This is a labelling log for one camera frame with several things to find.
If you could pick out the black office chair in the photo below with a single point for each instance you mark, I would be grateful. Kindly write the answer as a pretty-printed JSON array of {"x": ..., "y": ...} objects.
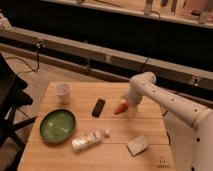
[{"x": 12, "y": 96}]

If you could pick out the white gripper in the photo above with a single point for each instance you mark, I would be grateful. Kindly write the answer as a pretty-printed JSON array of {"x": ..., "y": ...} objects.
[{"x": 127, "y": 110}]

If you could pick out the white sponge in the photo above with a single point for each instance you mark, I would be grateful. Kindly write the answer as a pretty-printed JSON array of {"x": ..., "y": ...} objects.
[{"x": 138, "y": 145}]

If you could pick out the green bowl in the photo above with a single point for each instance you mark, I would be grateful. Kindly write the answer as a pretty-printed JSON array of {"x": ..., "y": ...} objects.
[{"x": 57, "y": 126}]

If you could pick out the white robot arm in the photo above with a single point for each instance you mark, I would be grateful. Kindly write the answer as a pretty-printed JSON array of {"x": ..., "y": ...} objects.
[{"x": 197, "y": 116}]

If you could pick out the black rectangular block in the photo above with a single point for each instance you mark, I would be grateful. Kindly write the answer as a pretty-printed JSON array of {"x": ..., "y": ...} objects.
[{"x": 98, "y": 108}]

